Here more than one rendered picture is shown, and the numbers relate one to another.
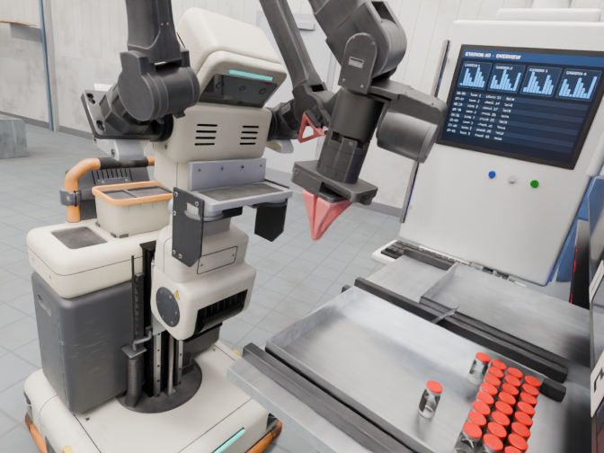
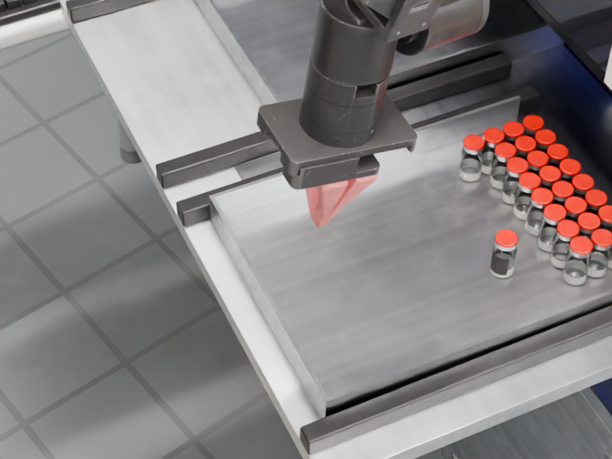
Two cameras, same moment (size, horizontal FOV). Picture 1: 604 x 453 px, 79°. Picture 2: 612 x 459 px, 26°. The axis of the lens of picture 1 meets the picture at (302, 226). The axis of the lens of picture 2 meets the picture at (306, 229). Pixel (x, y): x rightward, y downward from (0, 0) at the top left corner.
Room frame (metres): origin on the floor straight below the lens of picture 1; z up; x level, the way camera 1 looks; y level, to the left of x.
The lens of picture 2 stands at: (0.15, 0.58, 1.83)
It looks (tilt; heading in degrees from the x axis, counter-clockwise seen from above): 48 degrees down; 300
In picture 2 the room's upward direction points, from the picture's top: straight up
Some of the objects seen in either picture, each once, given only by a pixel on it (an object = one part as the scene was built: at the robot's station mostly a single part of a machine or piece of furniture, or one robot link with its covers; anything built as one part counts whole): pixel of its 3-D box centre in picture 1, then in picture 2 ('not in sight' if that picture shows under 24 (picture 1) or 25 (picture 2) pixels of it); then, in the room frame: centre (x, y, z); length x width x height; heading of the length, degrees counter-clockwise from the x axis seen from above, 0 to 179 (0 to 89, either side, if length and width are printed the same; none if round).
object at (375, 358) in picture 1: (404, 367); (431, 245); (0.46, -0.19, 0.90); 0.34 x 0.26 x 0.04; 55
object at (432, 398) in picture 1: (430, 400); (504, 255); (0.39, -0.21, 0.90); 0.02 x 0.02 x 0.04
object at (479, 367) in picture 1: (478, 368); (472, 158); (0.47, -0.30, 0.90); 0.02 x 0.02 x 0.05
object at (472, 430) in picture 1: (482, 405); (533, 204); (0.39, -0.28, 0.90); 0.18 x 0.02 x 0.05; 145
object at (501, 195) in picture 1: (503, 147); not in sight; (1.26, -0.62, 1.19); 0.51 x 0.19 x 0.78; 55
